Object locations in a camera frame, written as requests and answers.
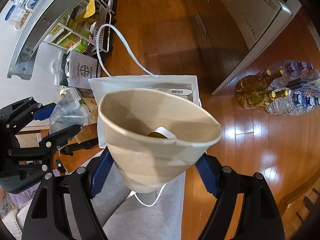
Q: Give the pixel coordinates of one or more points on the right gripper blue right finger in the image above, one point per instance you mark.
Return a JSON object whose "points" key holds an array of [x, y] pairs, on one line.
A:
{"points": [[208, 168]]}

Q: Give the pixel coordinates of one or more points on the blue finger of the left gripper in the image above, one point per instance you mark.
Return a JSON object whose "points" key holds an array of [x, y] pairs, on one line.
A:
{"points": [[62, 137], [44, 112]]}

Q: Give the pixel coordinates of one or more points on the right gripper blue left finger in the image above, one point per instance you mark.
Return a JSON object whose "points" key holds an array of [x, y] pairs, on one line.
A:
{"points": [[99, 168]]}

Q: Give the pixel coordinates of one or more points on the white paper shopping bag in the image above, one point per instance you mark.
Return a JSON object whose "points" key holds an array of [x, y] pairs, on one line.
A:
{"points": [[147, 84]]}

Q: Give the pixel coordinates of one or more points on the clear zip plastic bag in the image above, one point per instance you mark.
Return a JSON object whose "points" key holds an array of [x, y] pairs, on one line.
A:
{"points": [[70, 110]]}

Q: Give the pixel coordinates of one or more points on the brown paper cup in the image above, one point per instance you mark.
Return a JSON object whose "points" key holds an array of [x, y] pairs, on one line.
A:
{"points": [[203, 127]]}

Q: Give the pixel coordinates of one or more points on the white printed tote bag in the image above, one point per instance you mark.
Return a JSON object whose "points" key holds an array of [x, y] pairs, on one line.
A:
{"points": [[75, 70]]}

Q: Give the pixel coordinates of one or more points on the gold wine bottle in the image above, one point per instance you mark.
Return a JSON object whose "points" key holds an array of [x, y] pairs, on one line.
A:
{"points": [[256, 83], [264, 98]]}

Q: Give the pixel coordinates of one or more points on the pack of water bottles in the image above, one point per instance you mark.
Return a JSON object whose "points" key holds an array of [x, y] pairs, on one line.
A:
{"points": [[301, 81]]}

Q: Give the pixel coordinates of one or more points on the white wire storage rack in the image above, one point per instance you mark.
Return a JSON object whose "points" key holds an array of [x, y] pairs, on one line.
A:
{"points": [[79, 31]]}

